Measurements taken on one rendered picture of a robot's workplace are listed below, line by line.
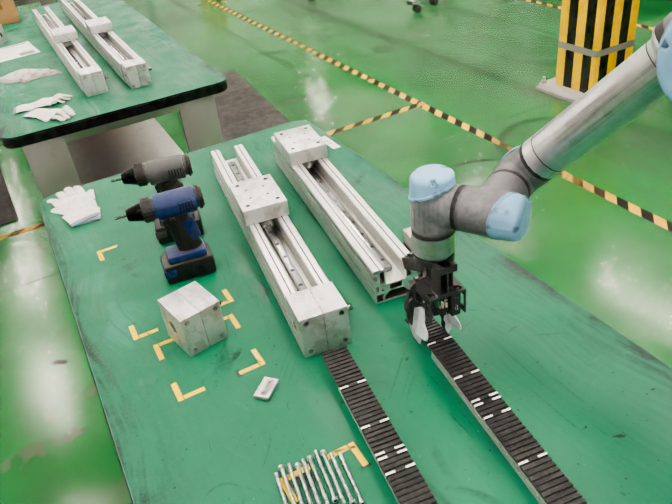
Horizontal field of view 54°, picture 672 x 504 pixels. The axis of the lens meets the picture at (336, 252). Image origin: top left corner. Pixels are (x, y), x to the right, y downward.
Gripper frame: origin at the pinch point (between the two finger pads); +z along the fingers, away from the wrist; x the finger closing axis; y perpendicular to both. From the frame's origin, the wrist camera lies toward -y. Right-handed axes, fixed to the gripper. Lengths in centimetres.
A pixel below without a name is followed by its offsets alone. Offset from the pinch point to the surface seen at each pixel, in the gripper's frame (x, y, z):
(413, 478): -17.9, 29.0, -0.2
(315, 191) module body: -4, -56, -6
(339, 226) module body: -4.7, -36.9, -5.4
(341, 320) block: -15.6, -7.3, -3.3
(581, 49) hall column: 224, -242, 50
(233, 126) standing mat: 18, -324, 79
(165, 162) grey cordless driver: -38, -66, -18
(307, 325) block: -22.4, -7.4, -4.7
